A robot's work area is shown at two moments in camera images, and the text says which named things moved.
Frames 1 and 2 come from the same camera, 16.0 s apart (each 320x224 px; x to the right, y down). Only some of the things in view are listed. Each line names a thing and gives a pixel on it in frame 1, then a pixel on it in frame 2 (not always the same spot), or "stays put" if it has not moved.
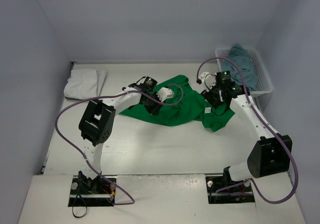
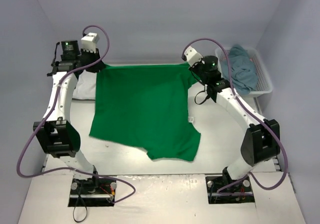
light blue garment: x=239 y=55 stays put
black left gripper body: x=152 y=103 → x=94 y=62
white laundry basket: x=264 y=84 stays put
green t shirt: x=188 y=102 → x=145 y=106
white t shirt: x=84 y=83 stays put
